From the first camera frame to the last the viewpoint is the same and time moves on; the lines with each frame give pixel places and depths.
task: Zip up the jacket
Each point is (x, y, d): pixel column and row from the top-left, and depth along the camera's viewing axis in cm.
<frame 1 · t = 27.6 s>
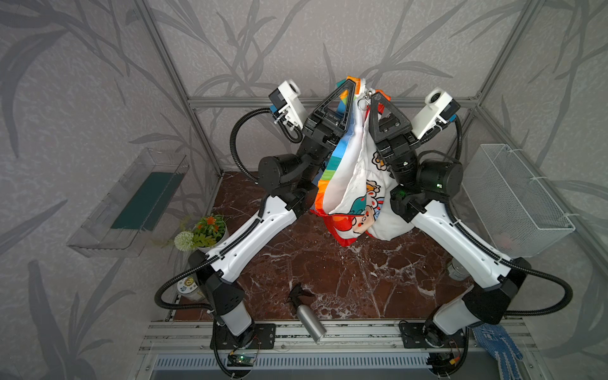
left hand: (360, 86, 35), fingers closed
right hand: (378, 96, 37), fingers closed
silver spray bottle: (299, 298, 83), on the table
small potted flower plant: (206, 228, 82), point 17 cm above the table

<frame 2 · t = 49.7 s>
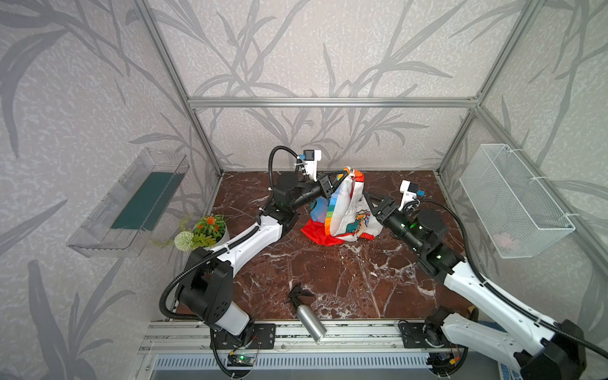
left hand: (350, 170, 69), fingers closed
right hand: (366, 189, 67), fingers open
white colourful children's jacket: (345, 214, 79), point 23 cm above the table
the other named things where they were.

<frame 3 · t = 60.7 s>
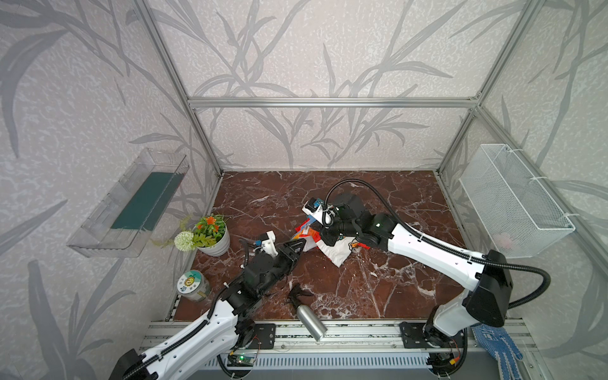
left hand: (310, 237, 74), fingers open
right hand: (313, 217, 75), fingers closed
white colourful children's jacket: (338, 252, 88), point 6 cm above the table
the other named things where they were.

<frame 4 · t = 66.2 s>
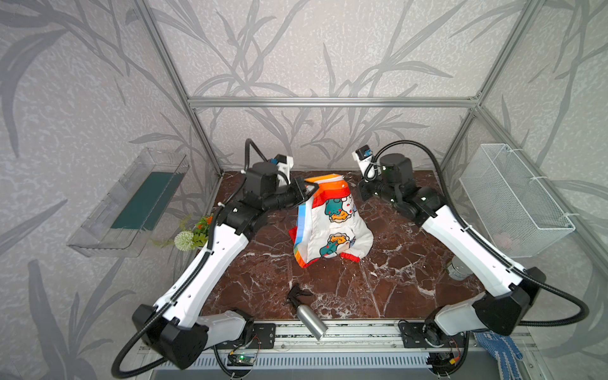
left hand: (321, 180, 66), fingers closed
right hand: (356, 167, 73), fingers closed
white colourful children's jacket: (327, 224, 79), point 21 cm above the table
the other named things where they were.

